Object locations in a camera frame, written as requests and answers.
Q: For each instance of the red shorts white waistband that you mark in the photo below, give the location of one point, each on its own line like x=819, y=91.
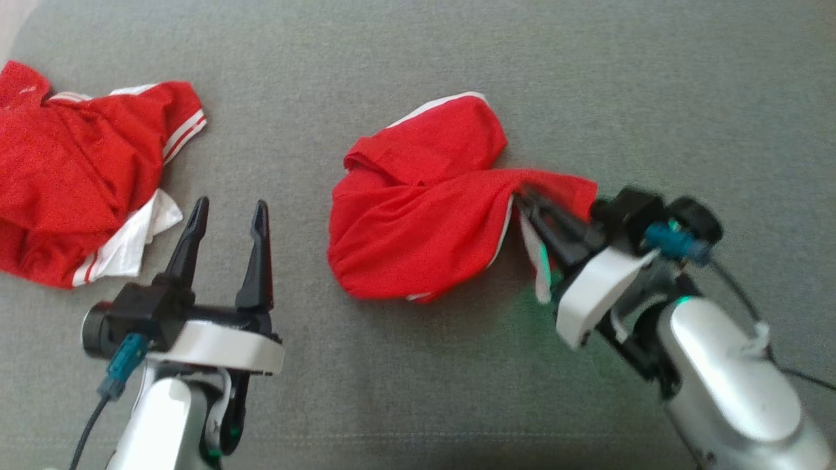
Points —
x=418, y=222

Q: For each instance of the red basketball jersey white trim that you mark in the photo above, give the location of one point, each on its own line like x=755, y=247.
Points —
x=72, y=183

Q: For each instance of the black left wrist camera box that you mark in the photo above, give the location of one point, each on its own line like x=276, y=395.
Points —
x=150, y=307

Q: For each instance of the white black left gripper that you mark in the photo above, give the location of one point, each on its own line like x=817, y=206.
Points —
x=222, y=346

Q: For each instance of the large grey sofa seat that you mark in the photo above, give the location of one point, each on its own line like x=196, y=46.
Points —
x=418, y=52

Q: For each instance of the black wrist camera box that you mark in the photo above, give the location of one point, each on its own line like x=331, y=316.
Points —
x=150, y=307
x=627, y=212

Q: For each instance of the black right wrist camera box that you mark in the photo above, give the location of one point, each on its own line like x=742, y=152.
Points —
x=627, y=212

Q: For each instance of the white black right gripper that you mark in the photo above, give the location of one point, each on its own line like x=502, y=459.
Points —
x=594, y=294

